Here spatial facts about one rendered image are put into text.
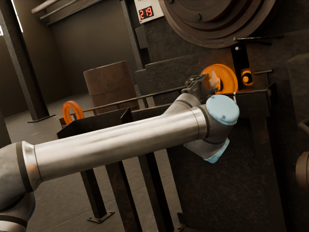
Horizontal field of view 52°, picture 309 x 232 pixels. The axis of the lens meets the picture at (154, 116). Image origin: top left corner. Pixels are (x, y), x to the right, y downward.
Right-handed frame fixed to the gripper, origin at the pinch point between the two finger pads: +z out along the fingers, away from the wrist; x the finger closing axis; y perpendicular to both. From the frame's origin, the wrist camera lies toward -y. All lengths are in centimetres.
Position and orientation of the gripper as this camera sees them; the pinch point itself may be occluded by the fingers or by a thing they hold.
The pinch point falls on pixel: (216, 79)
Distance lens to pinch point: 123.6
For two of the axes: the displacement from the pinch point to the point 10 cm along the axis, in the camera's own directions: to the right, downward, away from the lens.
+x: -7.4, 0.4, 6.7
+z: 5.3, -5.7, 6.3
